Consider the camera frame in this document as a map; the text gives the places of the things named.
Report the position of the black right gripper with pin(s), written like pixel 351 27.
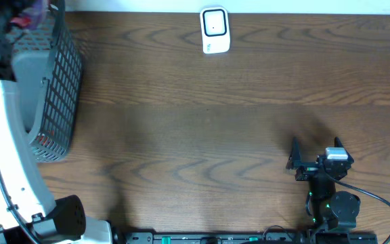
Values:
pixel 295 160

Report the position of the purple snack packet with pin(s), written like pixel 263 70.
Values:
pixel 32 17

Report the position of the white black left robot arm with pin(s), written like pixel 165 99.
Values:
pixel 29 213

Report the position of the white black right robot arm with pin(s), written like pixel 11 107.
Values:
pixel 334 212

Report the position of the grey plastic mesh basket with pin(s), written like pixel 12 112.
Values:
pixel 48 69

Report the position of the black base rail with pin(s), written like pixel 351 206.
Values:
pixel 253 238

